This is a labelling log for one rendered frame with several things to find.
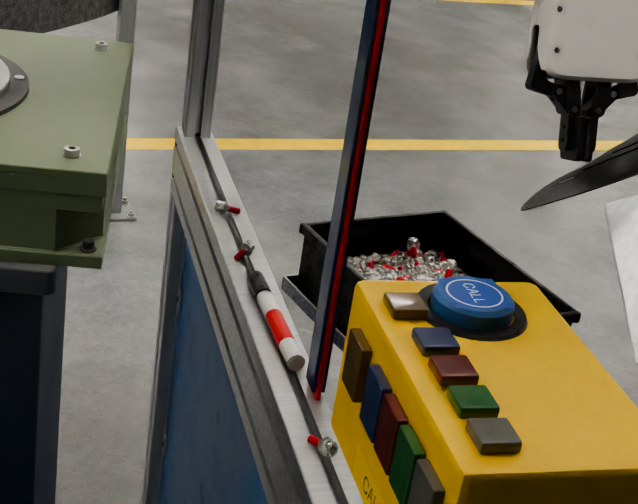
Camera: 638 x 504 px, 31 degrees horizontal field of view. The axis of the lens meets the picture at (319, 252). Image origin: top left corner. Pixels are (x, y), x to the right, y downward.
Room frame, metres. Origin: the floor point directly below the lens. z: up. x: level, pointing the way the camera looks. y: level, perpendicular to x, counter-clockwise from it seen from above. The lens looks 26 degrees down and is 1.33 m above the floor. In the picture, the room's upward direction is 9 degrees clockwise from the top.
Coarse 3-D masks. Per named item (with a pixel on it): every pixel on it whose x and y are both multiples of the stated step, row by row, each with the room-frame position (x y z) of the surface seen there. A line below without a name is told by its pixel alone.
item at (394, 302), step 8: (384, 296) 0.50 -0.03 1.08; (392, 296) 0.49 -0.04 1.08; (400, 296) 0.50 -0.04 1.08; (408, 296) 0.50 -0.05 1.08; (416, 296) 0.50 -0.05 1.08; (384, 304) 0.49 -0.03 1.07; (392, 304) 0.49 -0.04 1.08; (400, 304) 0.49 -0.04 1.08; (408, 304) 0.49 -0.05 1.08; (416, 304) 0.49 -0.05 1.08; (424, 304) 0.49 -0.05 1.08; (392, 312) 0.48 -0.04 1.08; (400, 312) 0.48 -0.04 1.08; (408, 312) 0.48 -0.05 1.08; (416, 312) 0.49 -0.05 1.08; (424, 312) 0.49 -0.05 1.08
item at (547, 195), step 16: (624, 144) 1.00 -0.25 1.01; (592, 160) 1.03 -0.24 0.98; (608, 160) 0.97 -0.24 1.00; (624, 160) 0.95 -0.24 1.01; (592, 176) 0.94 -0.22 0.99; (608, 176) 0.92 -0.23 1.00; (624, 176) 0.91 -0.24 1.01; (544, 192) 0.96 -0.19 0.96; (560, 192) 0.93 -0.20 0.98; (576, 192) 0.92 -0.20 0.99; (528, 208) 0.92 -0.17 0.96
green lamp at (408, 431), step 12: (408, 432) 0.41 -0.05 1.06; (396, 444) 0.42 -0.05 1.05; (408, 444) 0.41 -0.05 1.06; (420, 444) 0.41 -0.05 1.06; (396, 456) 0.42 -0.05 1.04; (408, 456) 0.40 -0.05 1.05; (420, 456) 0.40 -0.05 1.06; (396, 468) 0.41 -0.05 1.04; (408, 468) 0.40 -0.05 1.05; (396, 480) 0.41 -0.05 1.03; (408, 480) 0.40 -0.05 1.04; (396, 492) 0.41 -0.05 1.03; (408, 492) 0.40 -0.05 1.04
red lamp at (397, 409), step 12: (384, 396) 0.44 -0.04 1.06; (384, 408) 0.44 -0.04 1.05; (396, 408) 0.43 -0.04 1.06; (384, 420) 0.43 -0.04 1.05; (396, 420) 0.42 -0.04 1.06; (408, 420) 0.42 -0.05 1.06; (384, 432) 0.43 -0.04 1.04; (396, 432) 0.42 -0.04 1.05; (384, 444) 0.43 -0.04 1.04; (384, 456) 0.43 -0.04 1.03; (384, 468) 0.42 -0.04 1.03
